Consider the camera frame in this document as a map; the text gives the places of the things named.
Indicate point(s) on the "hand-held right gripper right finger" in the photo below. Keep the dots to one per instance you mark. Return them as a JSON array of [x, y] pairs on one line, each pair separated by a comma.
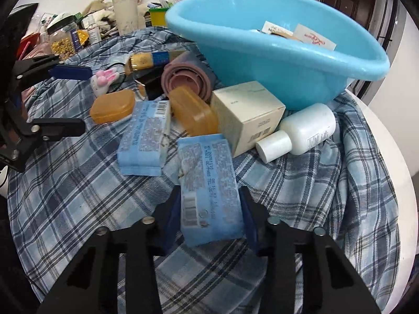
[[252, 232]]

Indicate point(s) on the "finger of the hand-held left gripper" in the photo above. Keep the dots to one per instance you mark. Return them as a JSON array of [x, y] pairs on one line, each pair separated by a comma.
[[62, 127], [70, 72]]

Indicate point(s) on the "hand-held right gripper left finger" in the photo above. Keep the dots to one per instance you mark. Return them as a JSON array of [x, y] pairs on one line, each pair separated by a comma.
[[172, 222]]

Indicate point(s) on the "blue tissue pack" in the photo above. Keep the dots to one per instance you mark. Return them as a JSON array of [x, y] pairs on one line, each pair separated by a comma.
[[144, 137], [209, 189]]

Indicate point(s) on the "light blue plastic basin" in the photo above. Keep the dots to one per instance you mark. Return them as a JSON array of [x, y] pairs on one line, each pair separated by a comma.
[[262, 72]]

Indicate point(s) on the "yellow container with green rim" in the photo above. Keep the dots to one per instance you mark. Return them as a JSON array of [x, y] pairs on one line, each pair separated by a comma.
[[158, 18]]

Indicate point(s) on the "red plastic object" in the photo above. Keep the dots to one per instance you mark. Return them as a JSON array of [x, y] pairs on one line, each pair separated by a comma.
[[29, 44]]

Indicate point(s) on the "clear jar with black lid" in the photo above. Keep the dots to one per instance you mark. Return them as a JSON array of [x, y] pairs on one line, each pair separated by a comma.
[[64, 42]]

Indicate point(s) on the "white bunny toy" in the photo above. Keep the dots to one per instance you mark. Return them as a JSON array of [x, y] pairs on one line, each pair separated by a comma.
[[103, 80]]

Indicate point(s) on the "small white spray bottle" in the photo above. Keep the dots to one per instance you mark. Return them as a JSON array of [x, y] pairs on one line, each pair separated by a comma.
[[95, 34]]

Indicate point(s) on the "orange translucent soap case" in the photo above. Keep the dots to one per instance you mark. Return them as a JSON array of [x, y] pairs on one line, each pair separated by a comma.
[[193, 111], [111, 106]]

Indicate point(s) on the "beige plush toy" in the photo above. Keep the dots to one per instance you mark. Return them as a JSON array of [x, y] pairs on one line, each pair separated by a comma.
[[96, 6]]

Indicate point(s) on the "gold and blue box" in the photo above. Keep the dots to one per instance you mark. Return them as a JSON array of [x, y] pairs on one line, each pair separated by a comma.
[[144, 61]]

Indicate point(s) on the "blue plaid cloth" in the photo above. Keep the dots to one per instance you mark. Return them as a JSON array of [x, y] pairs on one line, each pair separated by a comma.
[[98, 202]]

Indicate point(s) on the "beige cylinder tube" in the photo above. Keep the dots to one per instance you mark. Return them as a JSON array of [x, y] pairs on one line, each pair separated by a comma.
[[127, 13]]

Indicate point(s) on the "black case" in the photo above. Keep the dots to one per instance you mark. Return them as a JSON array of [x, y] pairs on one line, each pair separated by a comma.
[[152, 86]]

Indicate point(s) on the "pink collapsible cup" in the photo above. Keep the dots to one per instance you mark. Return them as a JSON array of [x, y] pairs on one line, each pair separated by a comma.
[[183, 78]]

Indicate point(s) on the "white plastic bottle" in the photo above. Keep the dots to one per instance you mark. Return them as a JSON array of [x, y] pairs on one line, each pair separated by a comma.
[[304, 130]]

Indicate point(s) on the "cream cardboard box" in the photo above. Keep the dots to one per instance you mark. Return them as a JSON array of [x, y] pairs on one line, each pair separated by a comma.
[[245, 117]]

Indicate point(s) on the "plastic-wrapped utensils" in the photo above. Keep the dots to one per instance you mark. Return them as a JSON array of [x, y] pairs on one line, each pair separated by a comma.
[[162, 2]]

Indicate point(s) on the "tan round case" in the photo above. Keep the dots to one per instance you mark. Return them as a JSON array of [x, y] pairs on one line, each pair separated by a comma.
[[284, 36]]

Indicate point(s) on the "dark brown door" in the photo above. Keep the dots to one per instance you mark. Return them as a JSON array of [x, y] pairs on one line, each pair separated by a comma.
[[347, 3]]

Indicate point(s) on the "black framed glass door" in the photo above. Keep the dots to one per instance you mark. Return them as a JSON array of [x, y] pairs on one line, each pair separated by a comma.
[[389, 16]]

